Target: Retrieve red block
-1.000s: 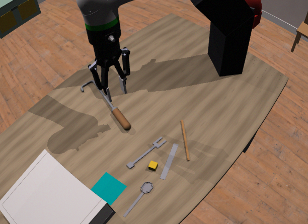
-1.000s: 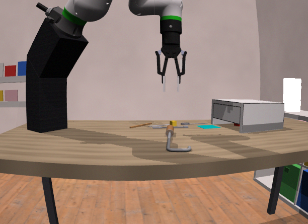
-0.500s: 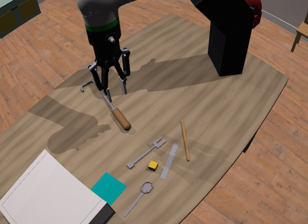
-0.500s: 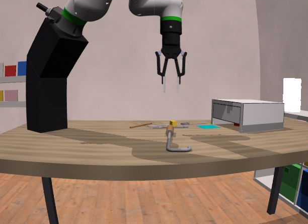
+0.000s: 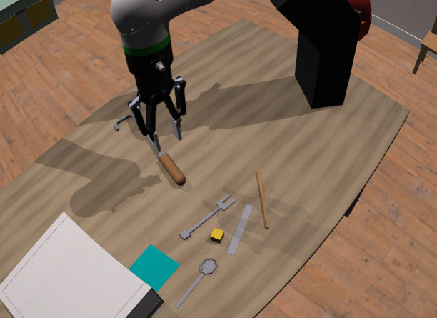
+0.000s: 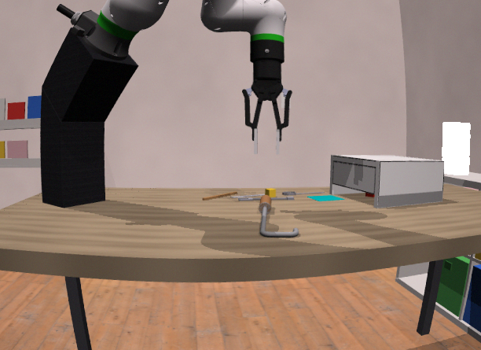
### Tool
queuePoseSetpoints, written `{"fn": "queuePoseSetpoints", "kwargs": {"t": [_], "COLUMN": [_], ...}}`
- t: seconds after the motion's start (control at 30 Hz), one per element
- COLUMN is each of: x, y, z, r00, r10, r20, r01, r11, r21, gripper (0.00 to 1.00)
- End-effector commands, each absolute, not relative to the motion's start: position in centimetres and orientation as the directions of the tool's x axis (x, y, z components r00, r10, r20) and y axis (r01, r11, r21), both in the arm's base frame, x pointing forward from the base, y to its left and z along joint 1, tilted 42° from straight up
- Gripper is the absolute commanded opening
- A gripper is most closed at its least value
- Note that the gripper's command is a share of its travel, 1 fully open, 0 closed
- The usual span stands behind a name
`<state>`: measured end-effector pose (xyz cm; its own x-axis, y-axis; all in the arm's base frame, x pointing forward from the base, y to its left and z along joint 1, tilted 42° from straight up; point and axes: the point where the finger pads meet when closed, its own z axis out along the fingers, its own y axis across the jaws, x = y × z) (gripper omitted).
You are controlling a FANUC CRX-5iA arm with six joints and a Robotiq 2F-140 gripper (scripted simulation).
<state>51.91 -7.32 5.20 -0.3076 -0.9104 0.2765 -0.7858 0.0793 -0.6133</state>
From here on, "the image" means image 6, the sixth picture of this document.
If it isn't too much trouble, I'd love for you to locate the steel hook with wooden handle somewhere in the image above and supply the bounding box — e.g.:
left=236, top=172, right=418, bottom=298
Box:
left=259, top=195, right=299, bottom=238

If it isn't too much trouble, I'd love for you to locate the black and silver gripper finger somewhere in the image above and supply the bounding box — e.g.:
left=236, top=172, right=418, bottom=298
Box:
left=242, top=87, right=265, bottom=154
left=270, top=87, right=292, bottom=155

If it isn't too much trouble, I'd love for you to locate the teal square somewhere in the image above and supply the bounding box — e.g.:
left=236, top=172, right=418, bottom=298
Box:
left=309, top=195, right=345, bottom=201

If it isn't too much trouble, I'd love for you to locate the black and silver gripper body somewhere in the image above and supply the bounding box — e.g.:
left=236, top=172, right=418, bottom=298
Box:
left=252, top=61, right=283, bottom=101

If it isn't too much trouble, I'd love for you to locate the yellow block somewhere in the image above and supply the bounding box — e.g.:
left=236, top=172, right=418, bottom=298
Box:
left=265, top=189, right=276, bottom=197

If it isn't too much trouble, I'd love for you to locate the small grey cabinet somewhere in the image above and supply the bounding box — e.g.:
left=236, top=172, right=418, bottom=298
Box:
left=329, top=155, right=445, bottom=208

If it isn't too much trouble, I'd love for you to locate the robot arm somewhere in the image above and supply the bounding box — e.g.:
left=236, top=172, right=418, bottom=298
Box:
left=57, top=0, right=287, bottom=63

